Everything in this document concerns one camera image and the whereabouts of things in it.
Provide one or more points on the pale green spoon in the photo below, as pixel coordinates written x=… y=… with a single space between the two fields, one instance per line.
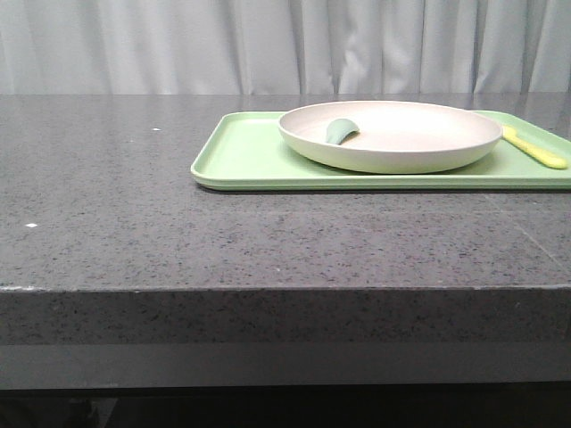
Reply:
x=340 y=129

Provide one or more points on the grey pleated curtain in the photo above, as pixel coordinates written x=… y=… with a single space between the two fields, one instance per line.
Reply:
x=283 y=47

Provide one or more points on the cream round plate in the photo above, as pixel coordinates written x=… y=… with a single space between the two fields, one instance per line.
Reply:
x=394 y=138

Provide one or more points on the yellow plastic fork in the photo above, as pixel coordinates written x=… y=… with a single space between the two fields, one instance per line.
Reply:
x=543 y=156

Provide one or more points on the light green plastic tray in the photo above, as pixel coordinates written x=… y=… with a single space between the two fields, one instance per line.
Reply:
x=246 y=152

